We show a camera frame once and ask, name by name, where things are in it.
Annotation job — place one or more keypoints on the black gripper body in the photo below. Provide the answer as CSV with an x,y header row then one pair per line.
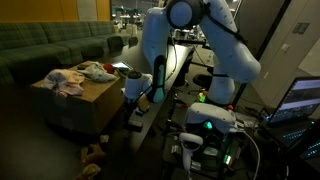
x,y
130,107

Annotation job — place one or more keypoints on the white towel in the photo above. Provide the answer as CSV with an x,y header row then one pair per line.
x,y
98,73

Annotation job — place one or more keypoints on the pink cloth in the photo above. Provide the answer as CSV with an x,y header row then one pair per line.
x,y
63,83

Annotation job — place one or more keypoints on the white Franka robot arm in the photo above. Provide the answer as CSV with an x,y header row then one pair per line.
x,y
230,63

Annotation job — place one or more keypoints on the large cardboard box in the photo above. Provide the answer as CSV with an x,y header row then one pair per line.
x,y
96,103

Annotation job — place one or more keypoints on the small tan paper scrap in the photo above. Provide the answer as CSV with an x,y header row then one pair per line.
x,y
104,139

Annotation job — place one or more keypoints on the white framed tablet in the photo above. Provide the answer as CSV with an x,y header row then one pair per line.
x,y
121,65

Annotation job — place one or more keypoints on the brown plush toy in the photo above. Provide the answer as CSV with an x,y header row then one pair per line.
x,y
91,156

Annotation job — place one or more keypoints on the white VR controller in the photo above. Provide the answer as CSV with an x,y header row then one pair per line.
x,y
188,143

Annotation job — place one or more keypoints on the small yellow green object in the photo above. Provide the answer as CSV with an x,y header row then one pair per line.
x,y
201,97

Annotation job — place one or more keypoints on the white VR headset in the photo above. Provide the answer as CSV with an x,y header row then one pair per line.
x,y
210,115

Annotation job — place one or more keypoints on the red stop button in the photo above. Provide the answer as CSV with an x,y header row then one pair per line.
x,y
229,107

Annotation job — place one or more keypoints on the green plaid sofa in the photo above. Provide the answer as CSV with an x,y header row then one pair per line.
x,y
50,43

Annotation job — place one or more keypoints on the black tripod pole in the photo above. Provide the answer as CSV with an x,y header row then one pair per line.
x,y
260,50

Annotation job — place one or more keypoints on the open laptop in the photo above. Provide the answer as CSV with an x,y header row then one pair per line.
x,y
300,100

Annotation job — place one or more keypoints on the white wall outlet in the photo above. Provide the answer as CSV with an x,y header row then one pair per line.
x,y
285,47

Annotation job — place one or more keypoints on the grey wall switch plate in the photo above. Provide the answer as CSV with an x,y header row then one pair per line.
x,y
301,27

